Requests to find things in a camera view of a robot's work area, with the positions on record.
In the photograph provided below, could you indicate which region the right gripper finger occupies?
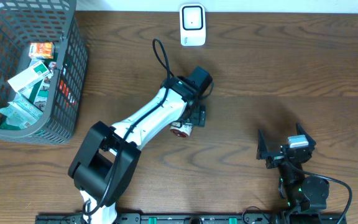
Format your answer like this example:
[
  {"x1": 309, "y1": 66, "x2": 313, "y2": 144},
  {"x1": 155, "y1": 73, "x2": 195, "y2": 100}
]
[
  {"x1": 256, "y1": 129, "x2": 269, "y2": 160},
  {"x1": 296, "y1": 123, "x2": 316, "y2": 146}
]

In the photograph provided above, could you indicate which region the green lid jar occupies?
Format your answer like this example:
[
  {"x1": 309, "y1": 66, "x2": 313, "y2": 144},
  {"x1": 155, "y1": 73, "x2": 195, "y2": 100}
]
[{"x1": 170, "y1": 122, "x2": 193, "y2": 138}]

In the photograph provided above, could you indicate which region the light teal wipes packet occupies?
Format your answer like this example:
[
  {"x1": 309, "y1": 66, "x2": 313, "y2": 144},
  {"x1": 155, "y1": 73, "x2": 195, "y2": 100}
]
[{"x1": 0, "y1": 95, "x2": 43, "y2": 130}]

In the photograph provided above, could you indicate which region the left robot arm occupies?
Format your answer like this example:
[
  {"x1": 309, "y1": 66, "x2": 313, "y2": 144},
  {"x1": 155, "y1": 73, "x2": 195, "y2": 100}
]
[{"x1": 68, "y1": 67, "x2": 213, "y2": 223}]

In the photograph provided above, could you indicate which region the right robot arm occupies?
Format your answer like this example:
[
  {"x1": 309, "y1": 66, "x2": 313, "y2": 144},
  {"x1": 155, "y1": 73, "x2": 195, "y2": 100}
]
[{"x1": 256, "y1": 123, "x2": 329, "y2": 212}]

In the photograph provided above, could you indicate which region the white barcode scanner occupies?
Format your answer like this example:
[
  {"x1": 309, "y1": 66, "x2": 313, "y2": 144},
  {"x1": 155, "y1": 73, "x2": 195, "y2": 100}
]
[{"x1": 179, "y1": 4, "x2": 206, "y2": 47}]

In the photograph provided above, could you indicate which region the green white flat package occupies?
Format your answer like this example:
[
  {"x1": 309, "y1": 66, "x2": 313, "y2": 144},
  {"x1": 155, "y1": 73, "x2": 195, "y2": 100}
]
[{"x1": 22, "y1": 59, "x2": 56, "y2": 111}]

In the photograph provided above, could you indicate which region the white green carton box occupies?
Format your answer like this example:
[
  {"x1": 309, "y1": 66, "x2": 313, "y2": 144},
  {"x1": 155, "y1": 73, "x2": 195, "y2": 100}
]
[{"x1": 8, "y1": 61, "x2": 50, "y2": 93}]

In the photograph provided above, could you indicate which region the orange small box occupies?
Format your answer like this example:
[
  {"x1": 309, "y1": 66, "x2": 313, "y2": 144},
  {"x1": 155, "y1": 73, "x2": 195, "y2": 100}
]
[{"x1": 29, "y1": 42, "x2": 55, "y2": 59}]

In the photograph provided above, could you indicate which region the grey plastic mesh basket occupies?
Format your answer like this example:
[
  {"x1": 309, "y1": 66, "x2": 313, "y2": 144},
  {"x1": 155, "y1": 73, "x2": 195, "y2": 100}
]
[{"x1": 0, "y1": 0, "x2": 88, "y2": 144}]

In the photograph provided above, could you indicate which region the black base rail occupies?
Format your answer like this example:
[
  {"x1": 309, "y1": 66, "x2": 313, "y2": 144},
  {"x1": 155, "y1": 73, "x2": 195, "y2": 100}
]
[{"x1": 35, "y1": 212, "x2": 347, "y2": 224}]

